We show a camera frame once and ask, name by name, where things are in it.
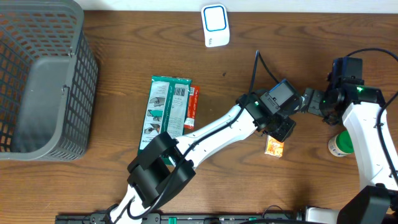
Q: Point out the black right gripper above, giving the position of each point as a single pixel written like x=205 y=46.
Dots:
x=332 y=119

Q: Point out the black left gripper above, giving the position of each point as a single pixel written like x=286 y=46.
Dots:
x=288 y=132

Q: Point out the orange snack packet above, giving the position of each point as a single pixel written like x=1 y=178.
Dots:
x=274 y=147

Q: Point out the green lid jar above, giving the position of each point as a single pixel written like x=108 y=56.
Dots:
x=341 y=145

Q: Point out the red stick sachet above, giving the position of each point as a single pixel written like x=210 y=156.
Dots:
x=192 y=107

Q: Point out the tall green white packet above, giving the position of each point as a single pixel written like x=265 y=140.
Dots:
x=166 y=108

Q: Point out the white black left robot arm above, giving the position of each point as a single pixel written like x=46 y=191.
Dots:
x=168 y=164

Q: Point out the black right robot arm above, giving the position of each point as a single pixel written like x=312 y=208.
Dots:
x=362 y=111

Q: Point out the white barcode scanner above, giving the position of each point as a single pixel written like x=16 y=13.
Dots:
x=215 y=25

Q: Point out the grey plastic mesh basket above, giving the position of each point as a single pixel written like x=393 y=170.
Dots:
x=48 y=81

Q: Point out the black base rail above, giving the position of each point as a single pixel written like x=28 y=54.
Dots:
x=158 y=218

